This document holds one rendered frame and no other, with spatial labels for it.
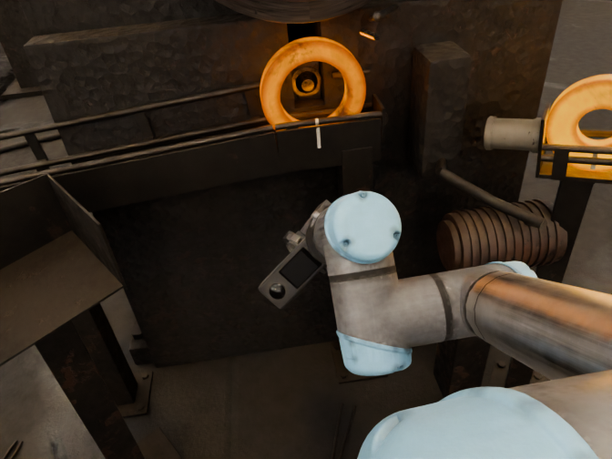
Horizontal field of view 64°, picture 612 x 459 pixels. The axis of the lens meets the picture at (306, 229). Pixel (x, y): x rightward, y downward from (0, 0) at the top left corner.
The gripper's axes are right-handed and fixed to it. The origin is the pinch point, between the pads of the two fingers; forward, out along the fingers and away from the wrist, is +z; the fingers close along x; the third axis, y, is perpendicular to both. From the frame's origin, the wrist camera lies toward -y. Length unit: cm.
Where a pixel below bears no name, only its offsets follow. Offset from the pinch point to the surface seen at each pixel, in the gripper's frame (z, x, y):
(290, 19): -10.7, 25.6, 26.2
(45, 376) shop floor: 68, 27, -61
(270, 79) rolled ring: -2.7, 23.1, 19.7
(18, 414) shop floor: 60, 25, -69
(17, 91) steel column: 252, 184, 2
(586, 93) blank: -18, -17, 46
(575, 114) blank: -15, -18, 44
